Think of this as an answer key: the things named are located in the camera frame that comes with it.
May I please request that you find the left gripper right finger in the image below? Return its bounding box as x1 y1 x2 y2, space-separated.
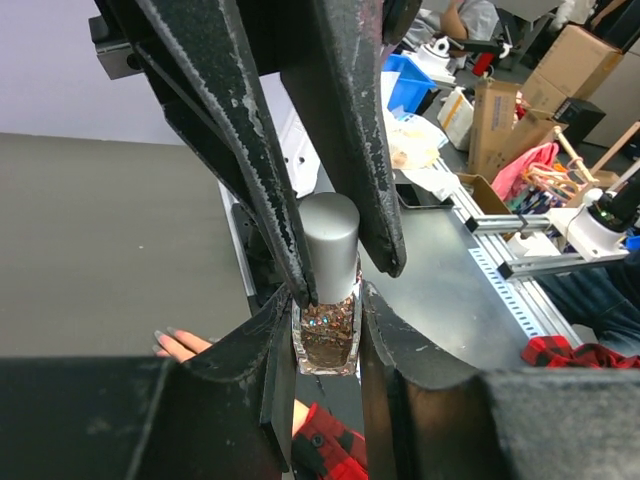
360 283 639 479

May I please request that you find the black box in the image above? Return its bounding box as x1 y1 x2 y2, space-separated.
553 98 606 146

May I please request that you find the nail polish bottle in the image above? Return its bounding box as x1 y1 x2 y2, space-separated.
291 289 362 376

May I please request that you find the pink cloth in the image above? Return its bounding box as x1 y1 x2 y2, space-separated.
491 142 559 197

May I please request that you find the mannequin hand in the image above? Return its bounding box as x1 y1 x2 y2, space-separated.
151 327 314 441

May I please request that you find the tall cardboard box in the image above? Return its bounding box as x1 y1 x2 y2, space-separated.
468 79 520 181

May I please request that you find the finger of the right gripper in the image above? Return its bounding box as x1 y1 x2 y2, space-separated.
138 1 318 307
279 1 407 277

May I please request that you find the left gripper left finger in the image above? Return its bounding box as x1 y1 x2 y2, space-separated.
1 288 295 479

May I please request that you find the grey nail polish cap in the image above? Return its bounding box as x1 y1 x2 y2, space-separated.
299 192 360 304

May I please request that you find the slotted cable duct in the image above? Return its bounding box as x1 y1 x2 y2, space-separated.
469 247 543 339

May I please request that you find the blue plastic bin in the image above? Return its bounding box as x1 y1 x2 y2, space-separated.
382 54 437 114

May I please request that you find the large cardboard box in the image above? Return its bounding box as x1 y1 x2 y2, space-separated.
521 25 624 113

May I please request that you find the red plaid sleeve forearm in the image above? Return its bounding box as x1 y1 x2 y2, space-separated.
291 400 369 480

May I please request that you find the aluminium frame rail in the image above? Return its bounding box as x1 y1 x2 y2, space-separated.
465 206 629 280

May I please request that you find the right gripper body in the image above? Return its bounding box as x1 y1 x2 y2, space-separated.
87 0 426 121

